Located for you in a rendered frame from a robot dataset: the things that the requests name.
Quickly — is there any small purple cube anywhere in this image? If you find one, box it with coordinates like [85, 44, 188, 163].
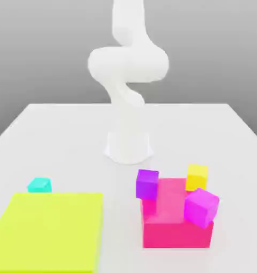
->
[135, 168, 159, 201]

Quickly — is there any small yellow cube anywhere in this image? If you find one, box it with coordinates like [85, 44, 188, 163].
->
[185, 164, 209, 192]

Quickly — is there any small magenta cube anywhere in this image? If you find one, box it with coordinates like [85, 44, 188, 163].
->
[183, 187, 220, 229]

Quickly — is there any small cyan cube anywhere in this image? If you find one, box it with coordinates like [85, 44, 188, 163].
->
[27, 176, 52, 193]

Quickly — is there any large pink box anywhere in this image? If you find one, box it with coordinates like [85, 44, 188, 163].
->
[141, 178, 214, 249]

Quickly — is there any large yellow-green box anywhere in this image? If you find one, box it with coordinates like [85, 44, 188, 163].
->
[0, 192, 103, 273]

